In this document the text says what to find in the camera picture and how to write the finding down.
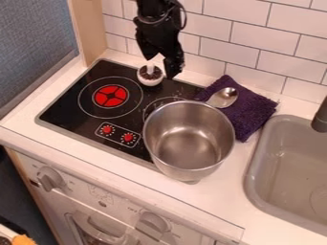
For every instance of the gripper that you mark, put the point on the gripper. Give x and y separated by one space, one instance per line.
159 35

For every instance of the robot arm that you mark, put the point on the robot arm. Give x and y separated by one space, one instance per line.
155 8

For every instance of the white toy cup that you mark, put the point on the white toy cup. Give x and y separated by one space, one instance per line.
150 80

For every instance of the silver spoon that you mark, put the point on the silver spoon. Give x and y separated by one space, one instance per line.
222 98

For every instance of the silver pot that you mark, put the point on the silver pot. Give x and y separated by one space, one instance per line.
189 143

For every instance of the toy stove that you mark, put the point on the toy stove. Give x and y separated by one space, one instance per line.
81 115

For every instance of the purple cloth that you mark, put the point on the purple cloth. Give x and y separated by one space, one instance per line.
251 111

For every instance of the toy sink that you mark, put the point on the toy sink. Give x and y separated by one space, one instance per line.
289 172

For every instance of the tap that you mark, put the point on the tap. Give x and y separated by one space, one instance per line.
320 119

